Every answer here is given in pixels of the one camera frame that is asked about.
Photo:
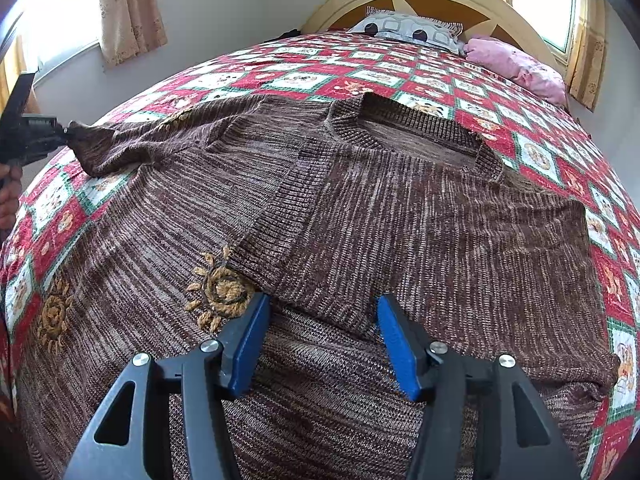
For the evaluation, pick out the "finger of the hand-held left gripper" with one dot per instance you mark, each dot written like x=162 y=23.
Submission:
x=67 y=134

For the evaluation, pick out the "dark cloth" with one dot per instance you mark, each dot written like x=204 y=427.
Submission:
x=289 y=35

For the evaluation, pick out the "person's left hand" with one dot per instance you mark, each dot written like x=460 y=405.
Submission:
x=7 y=200

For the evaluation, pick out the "cream wooden headboard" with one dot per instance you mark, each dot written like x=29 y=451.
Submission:
x=345 y=1

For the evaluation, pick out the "red checkered printed quilt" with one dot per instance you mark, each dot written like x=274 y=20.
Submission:
x=375 y=65

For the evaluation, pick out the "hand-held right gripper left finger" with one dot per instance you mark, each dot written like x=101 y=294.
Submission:
x=250 y=340

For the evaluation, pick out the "grey patterned pillow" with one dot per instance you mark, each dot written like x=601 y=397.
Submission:
x=400 y=27

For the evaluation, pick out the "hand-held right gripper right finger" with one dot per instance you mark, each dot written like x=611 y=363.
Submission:
x=395 y=340

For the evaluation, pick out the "brown knit sweater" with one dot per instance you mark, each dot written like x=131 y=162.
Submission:
x=400 y=210

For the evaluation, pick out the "pink pillow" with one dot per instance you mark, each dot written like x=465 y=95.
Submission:
x=520 y=67

